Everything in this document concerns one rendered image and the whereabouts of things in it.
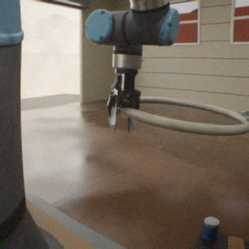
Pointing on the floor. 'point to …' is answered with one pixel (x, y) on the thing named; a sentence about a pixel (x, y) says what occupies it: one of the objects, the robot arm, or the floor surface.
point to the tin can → (210, 229)
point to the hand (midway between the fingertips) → (121, 129)
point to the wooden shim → (235, 242)
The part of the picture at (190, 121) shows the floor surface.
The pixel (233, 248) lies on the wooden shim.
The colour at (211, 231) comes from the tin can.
